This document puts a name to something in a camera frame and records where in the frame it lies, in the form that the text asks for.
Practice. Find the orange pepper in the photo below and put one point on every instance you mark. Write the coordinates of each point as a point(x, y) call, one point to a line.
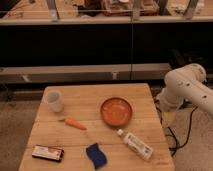
point(73, 123)

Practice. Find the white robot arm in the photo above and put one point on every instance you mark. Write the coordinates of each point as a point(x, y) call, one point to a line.
point(186, 83)

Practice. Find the white plastic bottle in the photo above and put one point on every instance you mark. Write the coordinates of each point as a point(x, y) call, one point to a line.
point(135, 144)

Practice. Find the orange round plate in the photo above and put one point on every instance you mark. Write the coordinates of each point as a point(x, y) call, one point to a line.
point(116, 111)

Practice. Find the black and white box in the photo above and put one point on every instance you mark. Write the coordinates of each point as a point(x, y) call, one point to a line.
point(48, 153)

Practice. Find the blue sponge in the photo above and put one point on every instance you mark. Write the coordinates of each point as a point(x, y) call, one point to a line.
point(97, 157)

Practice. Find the translucent plastic cup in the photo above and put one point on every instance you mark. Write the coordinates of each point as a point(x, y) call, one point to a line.
point(53, 99)

